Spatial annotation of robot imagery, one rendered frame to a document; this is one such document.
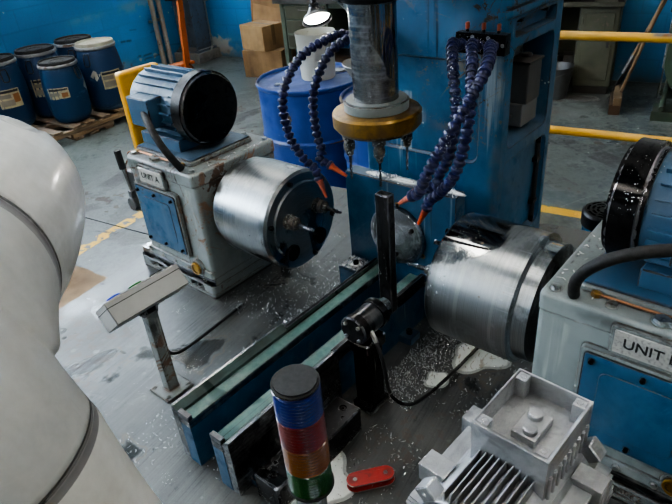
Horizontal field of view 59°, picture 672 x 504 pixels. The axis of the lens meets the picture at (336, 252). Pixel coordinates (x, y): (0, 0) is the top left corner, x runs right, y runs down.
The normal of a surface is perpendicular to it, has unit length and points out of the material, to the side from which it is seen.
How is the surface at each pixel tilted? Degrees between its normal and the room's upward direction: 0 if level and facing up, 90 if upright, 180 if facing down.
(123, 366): 0
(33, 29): 90
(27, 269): 71
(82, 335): 0
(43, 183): 62
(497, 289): 54
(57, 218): 78
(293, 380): 0
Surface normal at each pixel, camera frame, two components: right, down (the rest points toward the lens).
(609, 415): -0.64, 0.44
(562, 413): -0.08, -0.85
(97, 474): 0.96, -0.08
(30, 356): 0.90, -0.44
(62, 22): 0.86, 0.20
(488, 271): -0.50, -0.32
